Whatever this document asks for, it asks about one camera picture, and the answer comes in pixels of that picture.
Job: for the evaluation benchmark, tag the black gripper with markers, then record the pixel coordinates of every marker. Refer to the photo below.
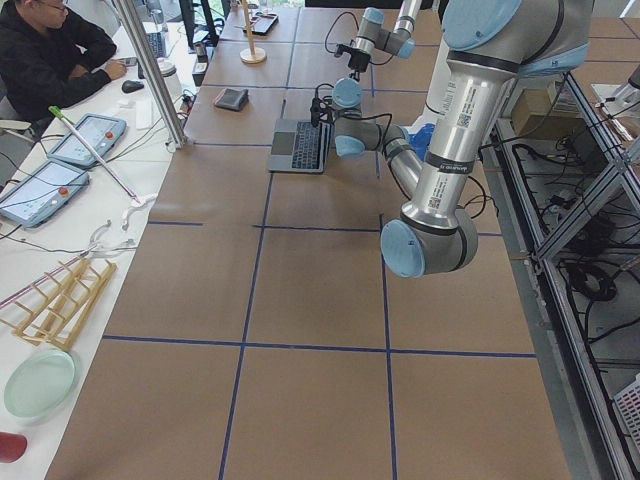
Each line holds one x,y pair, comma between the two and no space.
358,61

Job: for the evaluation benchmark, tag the grey laptop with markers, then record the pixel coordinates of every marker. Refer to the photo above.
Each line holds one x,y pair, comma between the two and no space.
299,147

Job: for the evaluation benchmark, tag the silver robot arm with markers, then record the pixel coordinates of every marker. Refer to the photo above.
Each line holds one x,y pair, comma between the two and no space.
371,36
485,45

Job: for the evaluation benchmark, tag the wooden mug tree stand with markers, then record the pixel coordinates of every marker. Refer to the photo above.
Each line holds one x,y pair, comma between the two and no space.
252,54

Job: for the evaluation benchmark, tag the wine glass rack tray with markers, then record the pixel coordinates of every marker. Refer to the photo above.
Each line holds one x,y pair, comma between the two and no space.
262,24

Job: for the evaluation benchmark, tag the folded grey cloth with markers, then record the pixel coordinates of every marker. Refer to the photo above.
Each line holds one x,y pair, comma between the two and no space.
232,99

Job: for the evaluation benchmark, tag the far teach pendant tablet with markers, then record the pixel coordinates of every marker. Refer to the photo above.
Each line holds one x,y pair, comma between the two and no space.
101,132

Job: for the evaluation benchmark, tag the teach pendant tablet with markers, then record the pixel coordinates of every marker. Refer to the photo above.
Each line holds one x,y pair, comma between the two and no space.
101,132
43,193

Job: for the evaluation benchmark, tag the seated person in black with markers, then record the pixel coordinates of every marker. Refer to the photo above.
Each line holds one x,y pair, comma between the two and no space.
52,56

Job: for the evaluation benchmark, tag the near teach pendant tablet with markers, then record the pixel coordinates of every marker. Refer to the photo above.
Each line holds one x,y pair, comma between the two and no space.
43,193

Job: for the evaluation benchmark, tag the wooden dish rack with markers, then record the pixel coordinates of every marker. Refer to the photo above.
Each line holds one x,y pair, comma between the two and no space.
55,308

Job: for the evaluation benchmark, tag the white plastic basket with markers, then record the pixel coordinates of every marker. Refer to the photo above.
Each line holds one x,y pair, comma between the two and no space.
627,406

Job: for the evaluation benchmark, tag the green glass plate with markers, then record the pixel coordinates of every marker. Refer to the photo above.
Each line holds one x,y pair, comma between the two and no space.
40,384

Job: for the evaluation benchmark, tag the red cup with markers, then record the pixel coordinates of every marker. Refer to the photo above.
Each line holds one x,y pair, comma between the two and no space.
12,446

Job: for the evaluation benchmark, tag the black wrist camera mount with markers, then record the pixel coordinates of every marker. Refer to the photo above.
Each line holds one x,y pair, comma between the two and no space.
321,109
342,49

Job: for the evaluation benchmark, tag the aluminium frame post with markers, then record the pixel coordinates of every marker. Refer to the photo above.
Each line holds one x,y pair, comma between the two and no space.
166,91

